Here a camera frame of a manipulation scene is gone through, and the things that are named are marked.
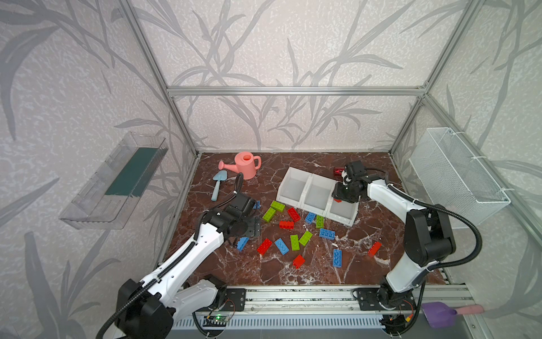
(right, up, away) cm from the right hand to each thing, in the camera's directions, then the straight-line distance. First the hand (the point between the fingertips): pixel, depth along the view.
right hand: (335, 188), depth 94 cm
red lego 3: (-31, -23, -9) cm, 40 cm away
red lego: (-19, -12, 0) cm, 22 cm away
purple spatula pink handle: (+30, -41, -24) cm, 56 cm away
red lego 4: (0, -5, -3) cm, 6 cm away
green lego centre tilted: (-14, -20, -5) cm, 25 cm away
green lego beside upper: (-30, -12, 0) cm, 32 cm away
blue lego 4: (-2, -26, -13) cm, 29 cm away
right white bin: (+3, -10, -2) cm, 11 cm away
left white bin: (-19, -1, +11) cm, 22 cm away
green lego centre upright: (-19, -22, -8) cm, 30 cm away
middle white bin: (-7, -3, +8) cm, 11 cm away
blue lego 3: (-5, -19, -5) cm, 20 cm away
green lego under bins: (-7, -14, -1) cm, 16 cm away
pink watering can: (-42, +11, +8) cm, 44 cm away
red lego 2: (-22, -16, -3) cm, 27 cm away
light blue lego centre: (-24, -23, -8) cm, 35 cm away
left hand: (-36, -12, -14) cm, 40 cm away
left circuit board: (-47, -43, -23) cm, 68 cm away
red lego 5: (+13, -23, -10) cm, 29 cm away
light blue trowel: (-57, +5, +14) cm, 59 cm away
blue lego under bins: (-12, -13, -1) cm, 18 cm away
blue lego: (-32, -2, -29) cm, 43 cm away
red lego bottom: (-18, -28, -12) cm, 35 cm away
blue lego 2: (-41, -21, -10) cm, 47 cm away
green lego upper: (-26, -8, +2) cm, 27 cm away
